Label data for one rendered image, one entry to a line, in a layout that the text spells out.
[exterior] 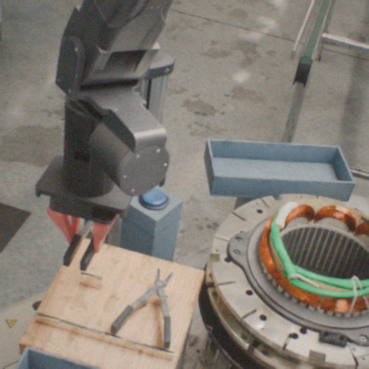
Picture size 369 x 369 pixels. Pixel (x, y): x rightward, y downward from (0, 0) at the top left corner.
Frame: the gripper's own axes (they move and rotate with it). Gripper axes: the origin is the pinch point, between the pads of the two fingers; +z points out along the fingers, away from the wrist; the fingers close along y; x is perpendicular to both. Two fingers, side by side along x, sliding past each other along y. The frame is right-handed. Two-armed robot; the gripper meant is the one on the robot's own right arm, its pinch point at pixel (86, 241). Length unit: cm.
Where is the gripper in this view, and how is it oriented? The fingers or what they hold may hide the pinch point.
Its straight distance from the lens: 79.7
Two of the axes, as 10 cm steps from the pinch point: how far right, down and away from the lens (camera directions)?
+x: 2.2, -5.7, 7.9
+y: 9.7, 2.4, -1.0
